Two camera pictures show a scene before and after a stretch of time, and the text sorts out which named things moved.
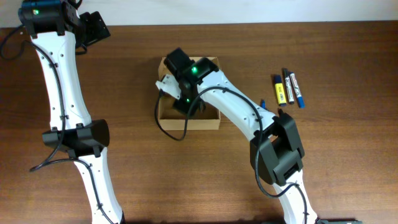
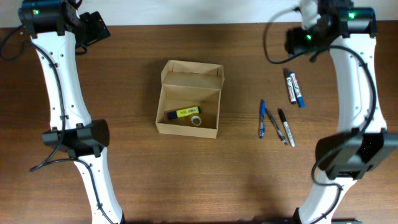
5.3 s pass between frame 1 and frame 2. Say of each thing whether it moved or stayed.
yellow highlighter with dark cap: moved
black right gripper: moved
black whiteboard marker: stayed
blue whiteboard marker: stayed
